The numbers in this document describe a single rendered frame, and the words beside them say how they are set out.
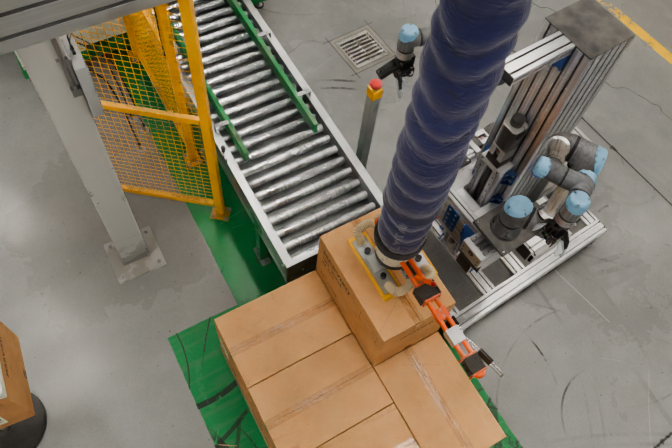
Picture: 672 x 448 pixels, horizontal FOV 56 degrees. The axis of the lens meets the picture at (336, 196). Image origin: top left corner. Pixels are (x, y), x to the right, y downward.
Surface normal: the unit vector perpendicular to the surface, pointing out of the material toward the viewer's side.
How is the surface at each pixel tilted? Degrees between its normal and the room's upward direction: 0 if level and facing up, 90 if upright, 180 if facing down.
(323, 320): 0
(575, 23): 0
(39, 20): 90
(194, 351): 0
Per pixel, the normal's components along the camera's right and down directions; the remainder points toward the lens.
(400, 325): 0.07, -0.51
